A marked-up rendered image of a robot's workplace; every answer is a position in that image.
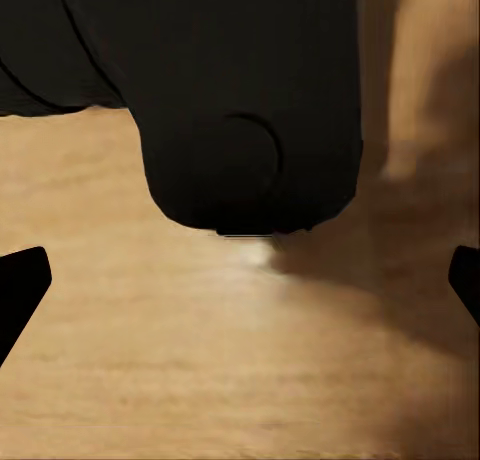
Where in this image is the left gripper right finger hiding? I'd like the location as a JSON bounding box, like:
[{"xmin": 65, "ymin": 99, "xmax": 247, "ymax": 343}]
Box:
[{"xmin": 448, "ymin": 245, "xmax": 480, "ymax": 326}]

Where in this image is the digital camera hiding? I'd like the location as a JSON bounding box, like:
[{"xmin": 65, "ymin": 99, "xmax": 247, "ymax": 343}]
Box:
[{"xmin": 0, "ymin": 0, "xmax": 364, "ymax": 236}]

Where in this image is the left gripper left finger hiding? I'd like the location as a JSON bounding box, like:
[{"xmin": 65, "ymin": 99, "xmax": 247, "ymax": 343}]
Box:
[{"xmin": 0, "ymin": 246, "xmax": 52, "ymax": 365}]

